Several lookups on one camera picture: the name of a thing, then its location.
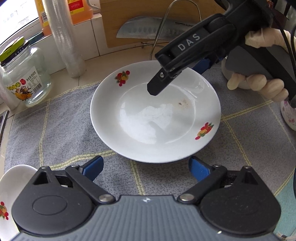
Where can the orange cooking oil bottle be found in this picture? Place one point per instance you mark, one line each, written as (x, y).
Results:
(78, 11)

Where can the bamboo cutting board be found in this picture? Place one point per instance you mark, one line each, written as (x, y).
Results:
(129, 14)

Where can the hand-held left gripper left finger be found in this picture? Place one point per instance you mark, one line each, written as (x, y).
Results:
(94, 165)

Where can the window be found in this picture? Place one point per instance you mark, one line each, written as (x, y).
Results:
(13, 14)

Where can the white floral plate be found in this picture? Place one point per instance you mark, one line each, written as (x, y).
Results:
(138, 129)
(13, 185)

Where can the grey teal checked towel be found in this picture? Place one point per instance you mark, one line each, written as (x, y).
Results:
(57, 129)

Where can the glass jar green lid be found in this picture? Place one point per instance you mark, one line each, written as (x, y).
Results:
(25, 76)

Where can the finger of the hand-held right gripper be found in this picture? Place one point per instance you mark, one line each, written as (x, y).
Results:
(203, 66)
(159, 81)

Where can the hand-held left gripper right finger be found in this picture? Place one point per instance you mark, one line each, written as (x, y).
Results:
(200, 169)

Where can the person's right hand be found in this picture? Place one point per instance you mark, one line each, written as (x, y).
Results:
(266, 84)

